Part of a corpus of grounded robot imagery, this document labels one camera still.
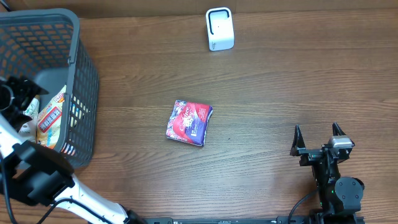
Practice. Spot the red purple pad packet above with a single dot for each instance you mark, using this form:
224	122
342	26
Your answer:
188	122

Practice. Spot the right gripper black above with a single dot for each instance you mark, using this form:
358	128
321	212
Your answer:
309	155

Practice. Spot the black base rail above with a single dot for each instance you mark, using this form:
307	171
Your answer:
276	220

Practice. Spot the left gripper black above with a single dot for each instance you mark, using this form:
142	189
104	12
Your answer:
28	90

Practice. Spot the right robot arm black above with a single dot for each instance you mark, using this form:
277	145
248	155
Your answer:
340	197

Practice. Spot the orange yellow snack bag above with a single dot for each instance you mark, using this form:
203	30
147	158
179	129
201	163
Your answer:
49	120

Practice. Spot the white barcode scanner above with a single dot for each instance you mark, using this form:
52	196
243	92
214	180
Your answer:
219	25

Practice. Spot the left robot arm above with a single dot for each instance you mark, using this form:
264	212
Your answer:
34	174

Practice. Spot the white tube with gold cap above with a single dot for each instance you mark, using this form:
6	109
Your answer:
28	130

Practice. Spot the grey plastic mesh basket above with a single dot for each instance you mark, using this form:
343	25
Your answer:
44	46

